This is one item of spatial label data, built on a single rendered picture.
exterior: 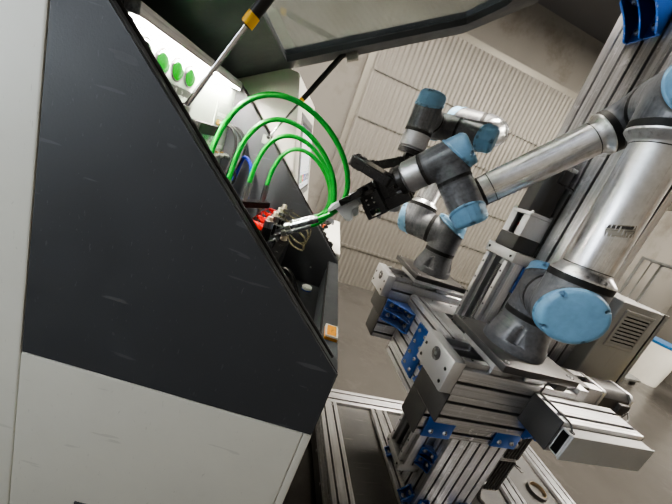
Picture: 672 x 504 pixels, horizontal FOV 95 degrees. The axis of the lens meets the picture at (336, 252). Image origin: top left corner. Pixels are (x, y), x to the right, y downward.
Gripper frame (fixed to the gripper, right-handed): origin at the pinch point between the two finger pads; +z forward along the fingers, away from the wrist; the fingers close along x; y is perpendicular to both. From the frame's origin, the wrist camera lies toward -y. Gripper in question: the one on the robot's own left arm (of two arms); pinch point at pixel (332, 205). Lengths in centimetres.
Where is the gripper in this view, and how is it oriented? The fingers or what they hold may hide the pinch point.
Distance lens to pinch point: 82.7
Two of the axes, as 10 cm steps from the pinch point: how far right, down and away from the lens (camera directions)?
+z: -8.0, 3.3, 4.9
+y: 4.6, 8.7, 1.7
